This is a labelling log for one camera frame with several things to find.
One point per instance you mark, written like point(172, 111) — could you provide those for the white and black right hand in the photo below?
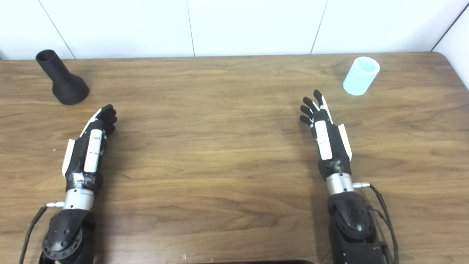
point(335, 157)

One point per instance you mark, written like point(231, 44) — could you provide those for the white and black left hand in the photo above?
point(82, 161)

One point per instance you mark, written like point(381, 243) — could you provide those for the black funnel-shaped nozzle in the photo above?
point(66, 86)

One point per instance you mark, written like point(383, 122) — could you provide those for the light blue cylinder cup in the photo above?
point(359, 79)

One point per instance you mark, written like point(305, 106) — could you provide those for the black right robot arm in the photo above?
point(351, 223)

